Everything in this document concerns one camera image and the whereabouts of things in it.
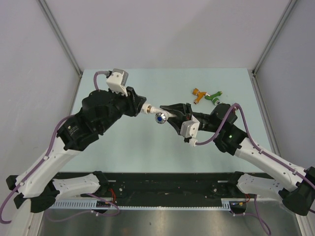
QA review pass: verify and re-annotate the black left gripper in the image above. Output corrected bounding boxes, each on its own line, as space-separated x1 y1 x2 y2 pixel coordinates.
98 86 147 133

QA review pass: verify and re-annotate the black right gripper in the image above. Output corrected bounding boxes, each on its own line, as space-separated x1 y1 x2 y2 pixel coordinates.
158 103 221 135

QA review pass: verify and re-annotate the white elbow pipe fitting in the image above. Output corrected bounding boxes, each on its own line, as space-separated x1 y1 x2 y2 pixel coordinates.
140 103 152 115

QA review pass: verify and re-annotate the grey white water faucet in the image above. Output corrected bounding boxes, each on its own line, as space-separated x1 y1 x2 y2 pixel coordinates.
147 105 174 124

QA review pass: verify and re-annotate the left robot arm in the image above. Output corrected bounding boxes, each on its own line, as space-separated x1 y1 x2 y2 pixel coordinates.
6 87 152 213

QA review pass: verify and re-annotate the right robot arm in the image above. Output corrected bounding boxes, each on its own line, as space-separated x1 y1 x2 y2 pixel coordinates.
162 103 315 216

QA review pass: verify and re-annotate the yellow water faucet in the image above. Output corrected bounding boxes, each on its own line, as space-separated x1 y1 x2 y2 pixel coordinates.
192 88 209 104

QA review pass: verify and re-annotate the green water faucet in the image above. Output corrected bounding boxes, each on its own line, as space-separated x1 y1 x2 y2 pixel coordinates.
205 91 222 106

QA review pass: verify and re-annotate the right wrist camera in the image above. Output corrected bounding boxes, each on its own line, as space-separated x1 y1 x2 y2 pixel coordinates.
180 116 200 147

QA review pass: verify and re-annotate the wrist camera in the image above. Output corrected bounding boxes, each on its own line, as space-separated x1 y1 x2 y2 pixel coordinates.
180 116 200 147
106 68 128 96

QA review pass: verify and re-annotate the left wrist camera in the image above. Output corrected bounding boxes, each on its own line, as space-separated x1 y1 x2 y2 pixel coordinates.
106 68 128 96

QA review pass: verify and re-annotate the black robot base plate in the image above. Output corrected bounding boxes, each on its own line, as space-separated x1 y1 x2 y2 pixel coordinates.
81 172 249 207

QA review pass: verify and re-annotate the white slotted cable duct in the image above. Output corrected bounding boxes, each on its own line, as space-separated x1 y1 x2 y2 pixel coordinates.
49 199 247 211

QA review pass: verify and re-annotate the aluminium frame post left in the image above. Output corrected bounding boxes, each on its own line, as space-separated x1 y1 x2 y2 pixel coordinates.
36 0 83 78

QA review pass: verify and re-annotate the aluminium frame post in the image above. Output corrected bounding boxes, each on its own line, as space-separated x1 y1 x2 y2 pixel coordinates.
252 0 299 76
36 0 83 78

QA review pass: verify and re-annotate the aluminium frame post right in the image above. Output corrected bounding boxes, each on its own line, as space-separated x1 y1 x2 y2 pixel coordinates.
252 0 299 76

